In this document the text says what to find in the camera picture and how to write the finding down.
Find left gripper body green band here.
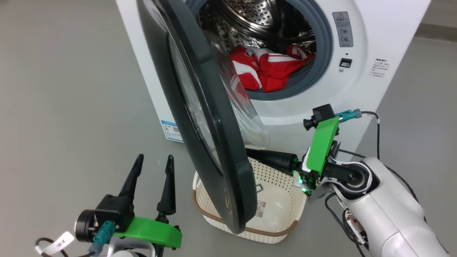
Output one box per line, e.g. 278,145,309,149
107,213,182,257

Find grey warning sticker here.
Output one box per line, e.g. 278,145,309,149
332,11,354,48

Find blue energy label sticker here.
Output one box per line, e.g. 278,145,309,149
161,120,185,143

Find teal camera connector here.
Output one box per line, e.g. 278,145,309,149
335,109,362,123
88,220,116,255

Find dark grey glass washer door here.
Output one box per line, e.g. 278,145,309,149
137,0,270,235

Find black right arm cable loop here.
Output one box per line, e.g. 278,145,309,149
324,193,369,257

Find black right camera cable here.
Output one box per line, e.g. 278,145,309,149
338,111,419,205

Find teal right camera connector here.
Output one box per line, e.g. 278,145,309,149
335,109,362,123

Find white cable tag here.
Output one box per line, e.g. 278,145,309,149
44,231,75,256

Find red shorts with white band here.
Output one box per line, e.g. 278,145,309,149
253,44,315,93

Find cream perforated laundry basket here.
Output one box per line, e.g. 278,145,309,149
192,156,308,245

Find teal left camera connector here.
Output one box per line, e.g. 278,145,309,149
88,220,116,255

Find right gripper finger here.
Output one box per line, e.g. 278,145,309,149
246,148,299,176

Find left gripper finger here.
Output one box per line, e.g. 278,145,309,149
157,155,176,216
120,154,144,197

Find white front-load washing machine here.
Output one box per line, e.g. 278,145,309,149
115,0,432,168

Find red jersey with white logo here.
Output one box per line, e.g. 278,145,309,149
230,45,263,90

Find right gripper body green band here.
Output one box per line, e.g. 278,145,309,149
292,116,340,196

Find black left camera cable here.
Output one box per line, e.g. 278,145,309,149
35,237,97,257

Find black camera cable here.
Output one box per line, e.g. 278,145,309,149
35,237,97,257
338,111,419,205

